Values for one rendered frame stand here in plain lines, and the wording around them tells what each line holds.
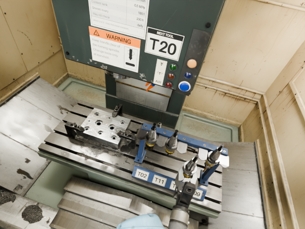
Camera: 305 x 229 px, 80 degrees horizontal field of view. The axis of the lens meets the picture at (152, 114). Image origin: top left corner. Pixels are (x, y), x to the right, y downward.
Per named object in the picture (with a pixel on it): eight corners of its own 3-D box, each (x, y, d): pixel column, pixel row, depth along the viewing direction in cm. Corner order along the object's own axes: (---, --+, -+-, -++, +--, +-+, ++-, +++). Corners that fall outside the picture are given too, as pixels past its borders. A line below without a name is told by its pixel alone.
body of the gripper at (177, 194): (174, 186, 89) (169, 211, 81) (179, 179, 83) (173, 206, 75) (189, 191, 88) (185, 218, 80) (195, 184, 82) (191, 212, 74)
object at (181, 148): (185, 155, 92) (185, 154, 91) (175, 151, 93) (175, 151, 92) (187, 144, 97) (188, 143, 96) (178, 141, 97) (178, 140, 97)
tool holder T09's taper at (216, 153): (218, 154, 93) (223, 146, 88) (218, 161, 90) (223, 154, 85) (209, 151, 94) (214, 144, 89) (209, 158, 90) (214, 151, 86)
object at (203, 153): (207, 162, 91) (207, 161, 90) (196, 159, 91) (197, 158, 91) (208, 151, 96) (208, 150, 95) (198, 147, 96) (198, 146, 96)
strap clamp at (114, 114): (115, 125, 138) (115, 112, 127) (111, 124, 138) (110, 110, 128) (122, 114, 147) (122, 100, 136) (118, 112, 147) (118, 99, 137)
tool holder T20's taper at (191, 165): (194, 164, 87) (199, 156, 83) (194, 172, 84) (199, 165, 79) (185, 161, 88) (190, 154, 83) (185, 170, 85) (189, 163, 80)
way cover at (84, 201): (188, 283, 103) (196, 282, 92) (46, 226, 113) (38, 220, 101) (194, 225, 124) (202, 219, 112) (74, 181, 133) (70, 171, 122)
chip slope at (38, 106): (46, 205, 120) (32, 190, 102) (-40, 172, 127) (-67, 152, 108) (106, 114, 181) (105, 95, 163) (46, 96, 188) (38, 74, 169)
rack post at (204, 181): (207, 186, 115) (228, 163, 93) (199, 183, 115) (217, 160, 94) (208, 172, 122) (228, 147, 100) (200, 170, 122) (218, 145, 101)
